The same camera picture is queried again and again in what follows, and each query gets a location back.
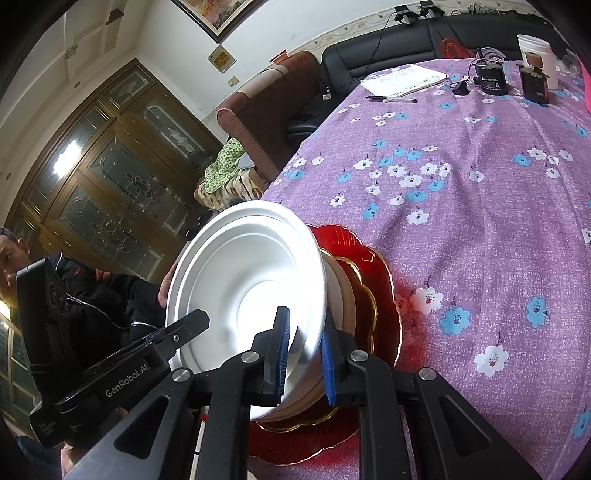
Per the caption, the black leather sofa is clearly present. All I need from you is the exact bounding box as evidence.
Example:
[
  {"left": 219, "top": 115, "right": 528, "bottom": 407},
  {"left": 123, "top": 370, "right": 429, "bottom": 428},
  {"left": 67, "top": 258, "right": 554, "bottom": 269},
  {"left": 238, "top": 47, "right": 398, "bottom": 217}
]
[{"left": 286, "top": 13, "right": 574, "bottom": 140}]

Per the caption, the small red gold-rimmed plate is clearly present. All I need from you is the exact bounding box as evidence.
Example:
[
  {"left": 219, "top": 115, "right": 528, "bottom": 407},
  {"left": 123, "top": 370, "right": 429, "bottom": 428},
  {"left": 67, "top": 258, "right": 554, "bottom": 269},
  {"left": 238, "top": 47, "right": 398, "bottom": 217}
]
[{"left": 256, "top": 248, "right": 378, "bottom": 433}]

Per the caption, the thin silver cable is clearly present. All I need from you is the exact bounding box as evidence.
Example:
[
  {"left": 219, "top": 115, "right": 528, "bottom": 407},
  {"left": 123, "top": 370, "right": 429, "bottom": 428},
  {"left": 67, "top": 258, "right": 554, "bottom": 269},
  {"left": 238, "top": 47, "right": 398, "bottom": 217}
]
[{"left": 65, "top": 295, "right": 158, "bottom": 331}]

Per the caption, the pink container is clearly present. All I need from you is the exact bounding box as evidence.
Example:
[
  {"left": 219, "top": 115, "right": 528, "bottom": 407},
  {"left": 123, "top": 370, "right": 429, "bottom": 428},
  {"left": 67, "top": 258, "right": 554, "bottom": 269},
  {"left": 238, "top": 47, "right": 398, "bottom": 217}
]
[{"left": 579, "top": 59, "right": 591, "bottom": 114}]

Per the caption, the brown armchair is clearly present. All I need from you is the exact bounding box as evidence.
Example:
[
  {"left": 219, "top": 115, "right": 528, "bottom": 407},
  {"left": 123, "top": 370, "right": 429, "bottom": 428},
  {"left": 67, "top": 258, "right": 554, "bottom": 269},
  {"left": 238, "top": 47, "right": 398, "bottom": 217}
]
[{"left": 215, "top": 50, "right": 324, "bottom": 182}]

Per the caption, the purple floral tablecloth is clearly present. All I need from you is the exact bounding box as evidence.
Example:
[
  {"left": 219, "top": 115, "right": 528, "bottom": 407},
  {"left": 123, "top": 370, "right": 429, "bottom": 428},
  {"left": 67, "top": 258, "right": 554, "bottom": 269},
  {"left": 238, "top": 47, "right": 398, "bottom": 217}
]
[{"left": 249, "top": 58, "right": 591, "bottom": 480}]

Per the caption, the white dish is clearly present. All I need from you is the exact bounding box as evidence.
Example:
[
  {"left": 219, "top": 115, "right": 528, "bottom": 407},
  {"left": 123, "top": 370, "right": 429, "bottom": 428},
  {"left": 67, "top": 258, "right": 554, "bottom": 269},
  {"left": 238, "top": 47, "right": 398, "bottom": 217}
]
[{"left": 320, "top": 256, "right": 346, "bottom": 334}]

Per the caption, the framed wall painting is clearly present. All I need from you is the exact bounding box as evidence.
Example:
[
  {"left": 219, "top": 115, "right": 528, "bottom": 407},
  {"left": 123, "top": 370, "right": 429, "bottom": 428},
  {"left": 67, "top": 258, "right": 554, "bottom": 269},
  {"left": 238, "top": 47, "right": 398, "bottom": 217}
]
[{"left": 170, "top": 0, "right": 269, "bottom": 44}]

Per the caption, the beige printed blanket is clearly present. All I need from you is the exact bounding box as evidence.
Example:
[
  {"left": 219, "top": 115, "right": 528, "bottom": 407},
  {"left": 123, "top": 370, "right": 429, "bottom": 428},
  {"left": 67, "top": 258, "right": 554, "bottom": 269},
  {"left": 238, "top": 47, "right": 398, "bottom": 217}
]
[{"left": 193, "top": 167, "right": 271, "bottom": 212}]

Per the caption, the large white bowl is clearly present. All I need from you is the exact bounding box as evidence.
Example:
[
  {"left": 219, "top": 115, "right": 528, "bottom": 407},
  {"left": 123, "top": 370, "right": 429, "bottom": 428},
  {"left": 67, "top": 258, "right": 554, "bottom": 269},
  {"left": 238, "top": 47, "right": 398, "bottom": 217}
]
[{"left": 165, "top": 199, "right": 331, "bottom": 409}]

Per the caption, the green patterned cloth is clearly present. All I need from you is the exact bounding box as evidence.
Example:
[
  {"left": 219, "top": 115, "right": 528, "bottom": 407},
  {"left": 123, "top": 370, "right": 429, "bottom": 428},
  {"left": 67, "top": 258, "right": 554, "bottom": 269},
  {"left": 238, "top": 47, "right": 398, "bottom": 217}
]
[{"left": 204, "top": 137, "right": 246, "bottom": 193}]

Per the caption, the large red gold-rimmed plate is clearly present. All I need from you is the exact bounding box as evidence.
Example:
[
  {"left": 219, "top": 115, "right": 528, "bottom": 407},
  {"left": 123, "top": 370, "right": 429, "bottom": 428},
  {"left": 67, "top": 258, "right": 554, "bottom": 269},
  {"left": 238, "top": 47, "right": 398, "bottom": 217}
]
[{"left": 247, "top": 223, "right": 417, "bottom": 465}]

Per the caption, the person's left hand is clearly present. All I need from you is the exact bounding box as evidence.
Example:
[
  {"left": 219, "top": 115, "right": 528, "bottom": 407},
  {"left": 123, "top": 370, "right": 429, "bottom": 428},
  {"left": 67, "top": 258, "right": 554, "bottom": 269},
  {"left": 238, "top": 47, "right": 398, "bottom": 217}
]
[{"left": 61, "top": 443, "right": 88, "bottom": 480}]

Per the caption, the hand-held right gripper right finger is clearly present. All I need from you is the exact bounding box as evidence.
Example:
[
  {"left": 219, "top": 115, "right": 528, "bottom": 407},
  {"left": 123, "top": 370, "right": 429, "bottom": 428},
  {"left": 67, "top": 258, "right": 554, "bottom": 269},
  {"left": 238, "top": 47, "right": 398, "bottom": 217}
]
[{"left": 321, "top": 315, "right": 544, "bottom": 480}]

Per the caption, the small gold wall plaque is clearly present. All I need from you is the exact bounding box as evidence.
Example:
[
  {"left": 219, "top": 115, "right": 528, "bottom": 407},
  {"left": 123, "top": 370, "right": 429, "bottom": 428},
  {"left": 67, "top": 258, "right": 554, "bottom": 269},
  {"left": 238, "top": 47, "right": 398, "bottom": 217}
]
[{"left": 207, "top": 44, "right": 238, "bottom": 74}]

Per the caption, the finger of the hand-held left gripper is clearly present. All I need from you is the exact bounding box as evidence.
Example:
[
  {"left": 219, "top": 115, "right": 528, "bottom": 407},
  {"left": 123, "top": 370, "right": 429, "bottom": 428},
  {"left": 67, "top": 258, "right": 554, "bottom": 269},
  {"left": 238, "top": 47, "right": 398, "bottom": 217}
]
[{"left": 148, "top": 309, "right": 211, "bottom": 360}]

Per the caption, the red plastic bag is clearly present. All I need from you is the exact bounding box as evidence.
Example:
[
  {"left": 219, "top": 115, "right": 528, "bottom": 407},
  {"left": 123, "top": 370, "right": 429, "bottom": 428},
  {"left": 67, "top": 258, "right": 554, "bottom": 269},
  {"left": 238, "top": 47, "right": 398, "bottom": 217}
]
[{"left": 438, "top": 38, "right": 476, "bottom": 61}]

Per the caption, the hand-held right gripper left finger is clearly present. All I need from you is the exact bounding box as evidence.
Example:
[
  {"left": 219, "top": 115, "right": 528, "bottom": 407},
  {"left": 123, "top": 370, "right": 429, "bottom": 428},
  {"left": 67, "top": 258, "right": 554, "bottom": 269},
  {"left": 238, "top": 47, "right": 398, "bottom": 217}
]
[{"left": 65, "top": 305, "right": 292, "bottom": 480}]

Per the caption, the white paper notebook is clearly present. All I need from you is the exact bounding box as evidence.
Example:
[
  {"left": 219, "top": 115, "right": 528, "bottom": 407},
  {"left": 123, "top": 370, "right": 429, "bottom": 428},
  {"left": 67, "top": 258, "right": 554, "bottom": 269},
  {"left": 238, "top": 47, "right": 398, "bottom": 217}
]
[{"left": 359, "top": 63, "right": 449, "bottom": 99}]

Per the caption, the black cylindrical device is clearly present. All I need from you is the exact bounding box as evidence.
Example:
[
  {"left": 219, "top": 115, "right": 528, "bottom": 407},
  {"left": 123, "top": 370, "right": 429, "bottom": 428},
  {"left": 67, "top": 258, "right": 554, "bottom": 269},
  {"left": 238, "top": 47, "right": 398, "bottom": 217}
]
[{"left": 474, "top": 59, "right": 509, "bottom": 97}]

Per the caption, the beige bowl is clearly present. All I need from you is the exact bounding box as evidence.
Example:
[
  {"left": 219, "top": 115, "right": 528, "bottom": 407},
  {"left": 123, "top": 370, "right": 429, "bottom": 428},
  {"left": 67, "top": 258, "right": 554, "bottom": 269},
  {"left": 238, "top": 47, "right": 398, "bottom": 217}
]
[{"left": 252, "top": 265, "right": 359, "bottom": 424}]

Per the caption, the dark glass jar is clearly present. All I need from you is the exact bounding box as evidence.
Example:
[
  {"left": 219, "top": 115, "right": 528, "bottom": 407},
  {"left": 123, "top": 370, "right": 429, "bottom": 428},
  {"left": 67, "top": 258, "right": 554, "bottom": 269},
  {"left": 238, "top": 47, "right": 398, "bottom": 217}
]
[{"left": 519, "top": 65, "right": 551, "bottom": 105}]

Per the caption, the white plastic jar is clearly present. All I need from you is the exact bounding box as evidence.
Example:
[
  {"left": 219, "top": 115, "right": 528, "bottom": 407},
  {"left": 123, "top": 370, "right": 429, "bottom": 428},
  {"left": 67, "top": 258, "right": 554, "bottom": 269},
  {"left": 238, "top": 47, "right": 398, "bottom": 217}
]
[{"left": 516, "top": 34, "right": 560, "bottom": 91}]

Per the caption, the dark wooden glass-door cabinet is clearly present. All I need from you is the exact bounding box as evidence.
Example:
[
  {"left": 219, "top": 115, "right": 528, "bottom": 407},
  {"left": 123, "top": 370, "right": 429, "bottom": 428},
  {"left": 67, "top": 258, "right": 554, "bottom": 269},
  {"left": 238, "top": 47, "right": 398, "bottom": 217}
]
[{"left": 0, "top": 59, "right": 223, "bottom": 289}]

